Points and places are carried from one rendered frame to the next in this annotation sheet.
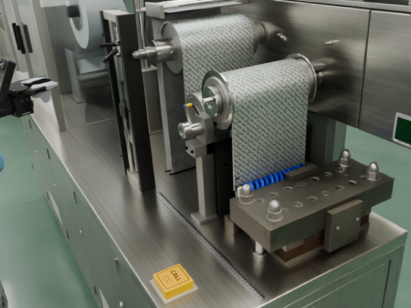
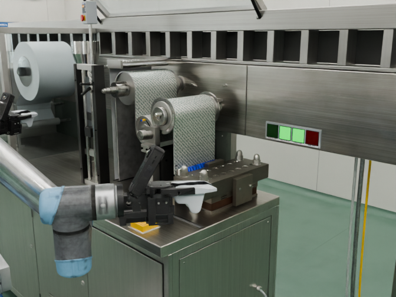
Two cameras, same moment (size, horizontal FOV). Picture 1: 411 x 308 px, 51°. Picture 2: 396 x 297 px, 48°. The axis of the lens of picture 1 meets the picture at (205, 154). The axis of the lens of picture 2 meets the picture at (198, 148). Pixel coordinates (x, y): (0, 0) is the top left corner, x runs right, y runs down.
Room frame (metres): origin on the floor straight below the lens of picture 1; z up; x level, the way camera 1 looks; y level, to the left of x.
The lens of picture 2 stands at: (-0.68, 0.31, 1.55)
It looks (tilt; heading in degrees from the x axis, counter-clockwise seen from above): 14 degrees down; 344
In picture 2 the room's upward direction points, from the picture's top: straight up
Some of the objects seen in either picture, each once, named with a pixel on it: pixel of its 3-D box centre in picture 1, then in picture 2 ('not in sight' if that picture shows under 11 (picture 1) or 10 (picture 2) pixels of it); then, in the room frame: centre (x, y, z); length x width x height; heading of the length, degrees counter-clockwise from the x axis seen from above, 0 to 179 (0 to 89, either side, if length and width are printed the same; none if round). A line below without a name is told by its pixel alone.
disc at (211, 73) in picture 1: (217, 99); (162, 115); (1.01, -0.04, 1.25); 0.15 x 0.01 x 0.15; 29
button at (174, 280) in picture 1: (173, 280); (144, 223); (0.76, 0.09, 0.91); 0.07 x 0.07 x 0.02; 29
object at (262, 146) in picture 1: (270, 146); (195, 147); (1.02, -0.17, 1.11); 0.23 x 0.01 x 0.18; 119
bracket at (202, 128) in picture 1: (200, 170); (150, 164); (1.02, 0.01, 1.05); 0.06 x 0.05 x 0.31; 119
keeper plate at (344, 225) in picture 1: (344, 225); (243, 189); (0.86, -0.32, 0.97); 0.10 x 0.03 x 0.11; 119
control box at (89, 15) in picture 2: not in sight; (88, 12); (1.51, 0.20, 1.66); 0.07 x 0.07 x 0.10; 14
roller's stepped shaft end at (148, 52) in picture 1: (142, 53); (108, 90); (1.19, 0.16, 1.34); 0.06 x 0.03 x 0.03; 119
